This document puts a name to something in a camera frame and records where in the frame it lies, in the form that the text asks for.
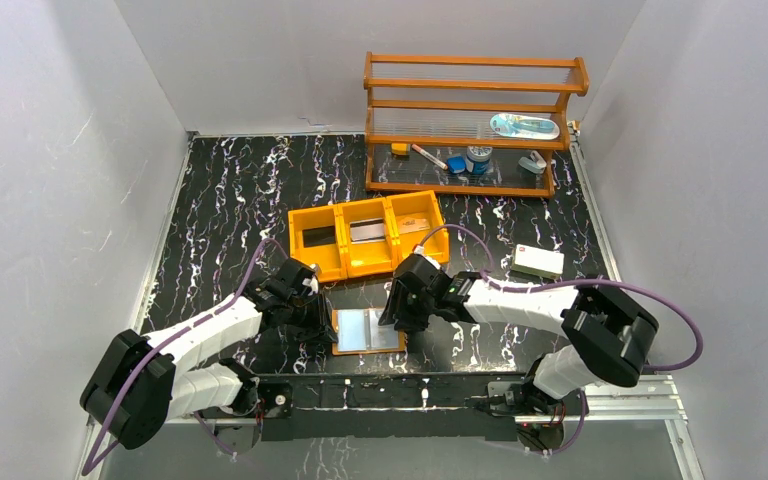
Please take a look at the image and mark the aluminium frame rail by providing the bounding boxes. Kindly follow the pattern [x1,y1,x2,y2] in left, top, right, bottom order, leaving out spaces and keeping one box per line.
[93,372,703,479]

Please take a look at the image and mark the orange three-compartment plastic bin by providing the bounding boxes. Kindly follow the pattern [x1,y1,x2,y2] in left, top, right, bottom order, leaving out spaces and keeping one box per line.
[288,190,450,283]

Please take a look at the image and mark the small blue block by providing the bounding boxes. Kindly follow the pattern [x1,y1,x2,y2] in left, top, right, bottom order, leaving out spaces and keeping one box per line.
[446,155,466,175]

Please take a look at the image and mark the white rectangular box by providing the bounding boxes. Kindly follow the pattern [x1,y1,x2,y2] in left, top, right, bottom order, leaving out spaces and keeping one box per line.
[510,244,564,279]

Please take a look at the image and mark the blister pack on shelf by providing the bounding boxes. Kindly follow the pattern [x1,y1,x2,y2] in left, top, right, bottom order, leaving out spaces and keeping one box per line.
[489,113,560,141]

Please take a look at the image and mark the brown card in bin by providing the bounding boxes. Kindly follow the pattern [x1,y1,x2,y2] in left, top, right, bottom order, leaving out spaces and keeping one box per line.
[397,216,430,235]

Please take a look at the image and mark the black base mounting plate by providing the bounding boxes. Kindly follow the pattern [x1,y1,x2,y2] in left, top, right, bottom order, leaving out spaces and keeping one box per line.
[201,372,589,448]

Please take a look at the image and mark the orange wooden shelf rack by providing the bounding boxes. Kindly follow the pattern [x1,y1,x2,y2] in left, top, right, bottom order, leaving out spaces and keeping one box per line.
[363,52,590,198]

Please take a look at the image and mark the grey white stapler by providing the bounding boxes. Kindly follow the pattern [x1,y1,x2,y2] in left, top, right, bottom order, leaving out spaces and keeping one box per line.
[518,151,548,175]

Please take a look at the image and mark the orange leather card holder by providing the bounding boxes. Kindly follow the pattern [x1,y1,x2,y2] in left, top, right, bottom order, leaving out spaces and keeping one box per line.
[332,308,407,356]

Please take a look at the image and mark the white numbered card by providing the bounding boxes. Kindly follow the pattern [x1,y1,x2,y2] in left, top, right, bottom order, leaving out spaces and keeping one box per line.
[349,218,387,244]

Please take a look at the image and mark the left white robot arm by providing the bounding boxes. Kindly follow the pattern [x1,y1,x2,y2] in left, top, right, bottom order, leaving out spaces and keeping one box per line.
[79,258,337,450]

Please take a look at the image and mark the small yellow block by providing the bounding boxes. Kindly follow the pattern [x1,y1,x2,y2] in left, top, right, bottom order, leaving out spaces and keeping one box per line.
[390,143,411,157]

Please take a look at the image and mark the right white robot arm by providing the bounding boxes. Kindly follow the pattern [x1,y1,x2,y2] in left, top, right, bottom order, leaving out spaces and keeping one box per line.
[379,253,659,414]

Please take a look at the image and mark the red white marker pen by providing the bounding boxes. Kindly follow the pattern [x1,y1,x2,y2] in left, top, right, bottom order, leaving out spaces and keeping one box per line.
[410,144,448,171]

